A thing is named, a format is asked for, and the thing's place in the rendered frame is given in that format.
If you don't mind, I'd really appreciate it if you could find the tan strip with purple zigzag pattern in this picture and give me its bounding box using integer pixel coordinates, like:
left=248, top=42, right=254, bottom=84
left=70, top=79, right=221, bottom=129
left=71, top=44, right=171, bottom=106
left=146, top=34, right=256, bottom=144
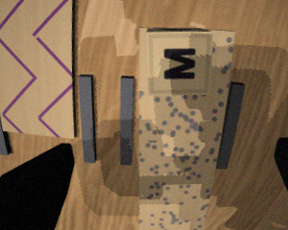
left=0, top=0, right=76, bottom=139

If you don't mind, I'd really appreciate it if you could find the beige cube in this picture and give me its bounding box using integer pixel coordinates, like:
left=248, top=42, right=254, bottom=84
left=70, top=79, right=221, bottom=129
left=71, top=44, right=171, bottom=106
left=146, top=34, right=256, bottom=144
left=147, top=27, right=213, bottom=96

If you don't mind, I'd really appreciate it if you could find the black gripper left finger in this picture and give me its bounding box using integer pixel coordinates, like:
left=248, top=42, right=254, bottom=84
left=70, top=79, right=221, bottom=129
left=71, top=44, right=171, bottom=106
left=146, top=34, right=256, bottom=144
left=0, top=143, right=75, bottom=230

